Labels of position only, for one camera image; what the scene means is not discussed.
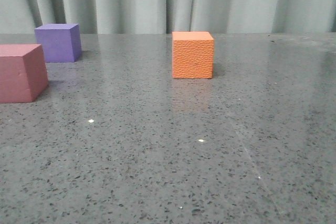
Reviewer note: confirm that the pink foam cube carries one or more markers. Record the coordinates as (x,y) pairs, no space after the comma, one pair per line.
(23,72)

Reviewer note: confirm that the purple foam cube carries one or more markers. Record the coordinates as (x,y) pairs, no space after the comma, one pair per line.
(60,42)

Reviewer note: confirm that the grey pleated curtain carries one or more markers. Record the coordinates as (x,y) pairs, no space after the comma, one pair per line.
(165,16)

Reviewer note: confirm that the orange foam cube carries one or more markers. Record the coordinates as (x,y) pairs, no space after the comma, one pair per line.
(192,55)

